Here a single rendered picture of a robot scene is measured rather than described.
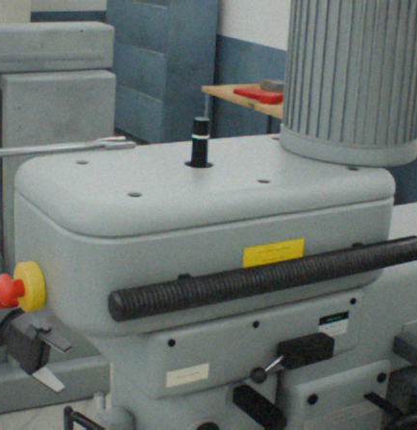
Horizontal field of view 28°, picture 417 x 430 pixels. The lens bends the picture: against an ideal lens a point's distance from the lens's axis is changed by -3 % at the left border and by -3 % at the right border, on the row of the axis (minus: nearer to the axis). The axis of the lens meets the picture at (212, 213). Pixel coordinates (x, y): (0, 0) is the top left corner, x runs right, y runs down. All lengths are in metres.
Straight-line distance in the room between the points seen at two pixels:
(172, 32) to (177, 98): 0.67
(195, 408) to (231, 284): 0.21
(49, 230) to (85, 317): 0.11
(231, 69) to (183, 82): 0.49
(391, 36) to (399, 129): 0.13
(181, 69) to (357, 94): 7.36
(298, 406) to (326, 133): 0.37
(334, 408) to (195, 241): 0.39
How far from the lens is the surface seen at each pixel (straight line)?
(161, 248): 0.95
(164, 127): 8.50
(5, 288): 1.02
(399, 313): 1.27
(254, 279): 0.99
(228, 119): 8.70
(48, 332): 1.54
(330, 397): 1.23
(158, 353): 1.02
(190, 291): 0.95
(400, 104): 1.16
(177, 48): 8.41
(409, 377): 1.41
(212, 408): 1.13
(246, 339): 1.08
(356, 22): 1.12
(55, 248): 0.97
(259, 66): 8.21
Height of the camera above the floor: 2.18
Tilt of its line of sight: 18 degrees down
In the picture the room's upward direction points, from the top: 4 degrees clockwise
